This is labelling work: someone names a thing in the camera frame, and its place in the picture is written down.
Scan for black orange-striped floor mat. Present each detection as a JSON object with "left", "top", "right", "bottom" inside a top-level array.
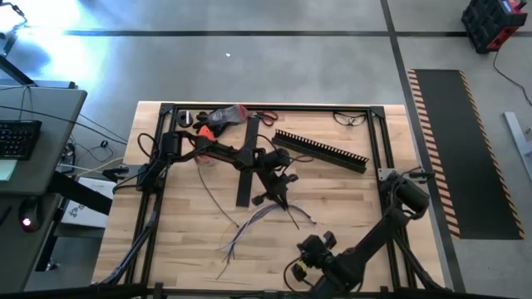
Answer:
[{"left": 406, "top": 68, "right": 526, "bottom": 241}]

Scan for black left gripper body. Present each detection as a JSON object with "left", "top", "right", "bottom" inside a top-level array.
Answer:
[{"left": 259, "top": 168, "right": 290, "bottom": 197}]

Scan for grey metal profile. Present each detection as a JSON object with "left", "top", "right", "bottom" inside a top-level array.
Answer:
[{"left": 503, "top": 110, "right": 532, "bottom": 183}]

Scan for grey desk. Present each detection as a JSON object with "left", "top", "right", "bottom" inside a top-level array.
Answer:
[{"left": 0, "top": 81, "right": 89, "bottom": 294}]

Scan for black floor power cable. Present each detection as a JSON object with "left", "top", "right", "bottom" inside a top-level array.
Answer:
[{"left": 492, "top": 48, "right": 532, "bottom": 108}]

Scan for black slotted cable duct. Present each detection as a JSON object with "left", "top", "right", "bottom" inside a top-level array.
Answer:
[{"left": 271, "top": 128, "right": 370, "bottom": 174}]

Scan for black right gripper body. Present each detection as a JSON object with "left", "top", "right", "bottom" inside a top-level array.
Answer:
[{"left": 298, "top": 234, "right": 333, "bottom": 271}]

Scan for grey metal mounting plate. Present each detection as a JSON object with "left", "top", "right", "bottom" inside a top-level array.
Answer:
[{"left": 377, "top": 167, "right": 398, "bottom": 183}]

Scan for black aluminium table frame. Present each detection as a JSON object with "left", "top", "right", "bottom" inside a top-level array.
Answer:
[{"left": 89, "top": 101, "right": 458, "bottom": 299}]

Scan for black keyboard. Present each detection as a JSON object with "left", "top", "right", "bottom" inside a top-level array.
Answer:
[{"left": 0, "top": 119, "right": 44, "bottom": 162}]

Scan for black tripod stand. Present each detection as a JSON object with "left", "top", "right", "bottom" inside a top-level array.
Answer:
[{"left": 0, "top": 0, "right": 38, "bottom": 88}]

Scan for white printed cardboard box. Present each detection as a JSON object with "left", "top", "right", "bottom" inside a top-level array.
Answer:
[{"left": 60, "top": 176, "right": 116, "bottom": 230}]

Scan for grey and red work glove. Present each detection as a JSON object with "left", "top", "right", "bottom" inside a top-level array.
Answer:
[{"left": 192, "top": 104, "right": 254, "bottom": 139}]

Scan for orange tape dispenser roll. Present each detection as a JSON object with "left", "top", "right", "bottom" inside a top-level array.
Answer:
[{"left": 192, "top": 125, "right": 220, "bottom": 168}]

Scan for black desk base beam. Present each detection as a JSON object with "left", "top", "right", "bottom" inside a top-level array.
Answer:
[{"left": 47, "top": 170, "right": 114, "bottom": 216}]

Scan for red-handled scissors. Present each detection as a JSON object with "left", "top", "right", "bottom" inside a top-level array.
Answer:
[{"left": 250, "top": 109, "right": 280, "bottom": 128}]

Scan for black and red toolbox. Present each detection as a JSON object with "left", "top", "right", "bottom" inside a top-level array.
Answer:
[{"left": 460, "top": 0, "right": 529, "bottom": 55}]

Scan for flat black duct cover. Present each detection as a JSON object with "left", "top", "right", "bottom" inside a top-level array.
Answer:
[{"left": 234, "top": 116, "right": 261, "bottom": 208}]

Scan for multicoloured wire bundle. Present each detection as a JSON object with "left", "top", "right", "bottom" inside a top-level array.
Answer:
[{"left": 214, "top": 202, "right": 318, "bottom": 282}]

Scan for black base mounting bracket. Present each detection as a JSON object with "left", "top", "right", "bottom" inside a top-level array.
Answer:
[{"left": 101, "top": 164, "right": 142, "bottom": 184}]

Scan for green sticky note pad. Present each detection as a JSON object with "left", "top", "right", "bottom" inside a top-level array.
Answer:
[{"left": 0, "top": 159, "right": 19, "bottom": 182}]

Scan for clear safety glasses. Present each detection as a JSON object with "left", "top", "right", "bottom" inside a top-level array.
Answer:
[{"left": 332, "top": 110, "right": 368, "bottom": 127}]

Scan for black computer mouse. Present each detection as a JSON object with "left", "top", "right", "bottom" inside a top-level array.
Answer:
[{"left": 17, "top": 196, "right": 43, "bottom": 233}]

